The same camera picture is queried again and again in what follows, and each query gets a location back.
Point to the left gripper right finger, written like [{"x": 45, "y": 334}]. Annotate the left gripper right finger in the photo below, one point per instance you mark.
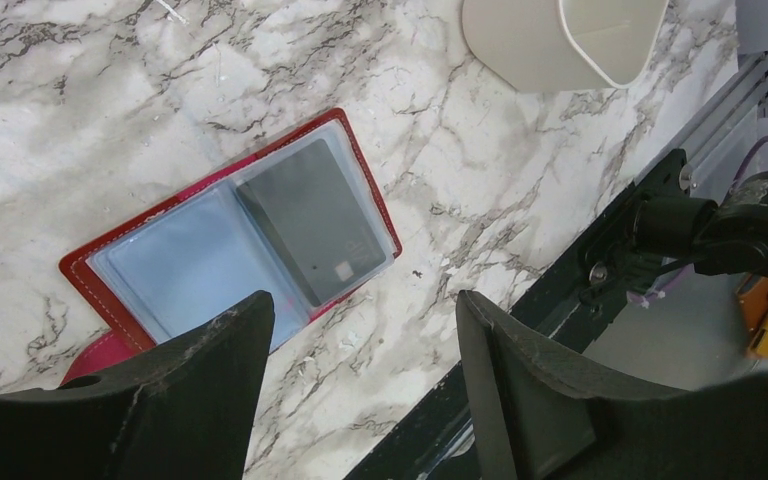
[{"x": 543, "y": 411}]

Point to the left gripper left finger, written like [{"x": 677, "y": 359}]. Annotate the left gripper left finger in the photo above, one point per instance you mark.
[{"x": 182, "y": 410}]

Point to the red leather card holder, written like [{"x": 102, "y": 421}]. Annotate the red leather card holder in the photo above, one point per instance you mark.
[{"x": 192, "y": 256}]

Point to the dark grey credit card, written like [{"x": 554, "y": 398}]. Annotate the dark grey credit card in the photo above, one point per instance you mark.
[{"x": 309, "y": 215}]

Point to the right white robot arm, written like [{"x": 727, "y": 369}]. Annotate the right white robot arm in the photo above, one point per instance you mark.
[{"x": 726, "y": 238}]

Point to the white plastic tray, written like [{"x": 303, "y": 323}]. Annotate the white plastic tray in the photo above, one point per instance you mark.
[{"x": 544, "y": 46}]

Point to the black mounting base rail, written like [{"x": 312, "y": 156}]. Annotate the black mounting base rail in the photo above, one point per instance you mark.
[{"x": 574, "y": 301}]

